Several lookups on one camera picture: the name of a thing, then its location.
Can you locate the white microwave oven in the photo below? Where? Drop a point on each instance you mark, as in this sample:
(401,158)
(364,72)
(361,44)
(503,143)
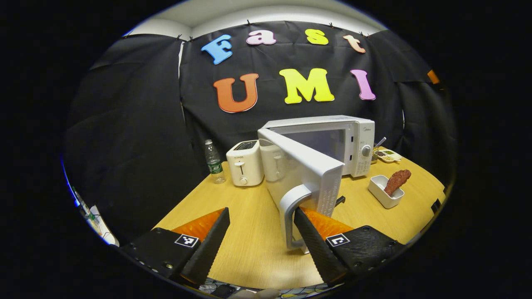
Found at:
(361,166)

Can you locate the white toaster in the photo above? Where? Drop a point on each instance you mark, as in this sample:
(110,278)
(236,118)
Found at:
(245,164)

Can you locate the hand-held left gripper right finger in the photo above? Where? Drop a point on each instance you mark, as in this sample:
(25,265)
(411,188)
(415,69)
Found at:
(318,253)

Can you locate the metal mesh container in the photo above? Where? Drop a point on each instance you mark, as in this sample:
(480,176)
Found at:
(374,156)

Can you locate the white rectangular food tray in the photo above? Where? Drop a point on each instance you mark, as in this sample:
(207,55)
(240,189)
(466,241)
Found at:
(380,191)

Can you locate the white printed sheet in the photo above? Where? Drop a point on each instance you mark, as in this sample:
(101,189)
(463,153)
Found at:
(93,220)

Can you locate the white divided grain tray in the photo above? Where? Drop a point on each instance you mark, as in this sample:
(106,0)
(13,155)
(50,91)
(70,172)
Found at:
(390,155)

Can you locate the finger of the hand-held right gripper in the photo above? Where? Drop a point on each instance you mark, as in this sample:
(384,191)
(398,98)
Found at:
(433,77)

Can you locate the brown meat piece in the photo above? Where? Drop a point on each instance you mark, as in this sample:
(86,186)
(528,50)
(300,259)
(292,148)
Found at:
(397,180)

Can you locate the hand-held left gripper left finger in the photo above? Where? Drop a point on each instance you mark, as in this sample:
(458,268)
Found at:
(208,249)

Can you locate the clear plastic water bottle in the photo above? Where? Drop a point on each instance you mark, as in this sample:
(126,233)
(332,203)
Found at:
(214,164)

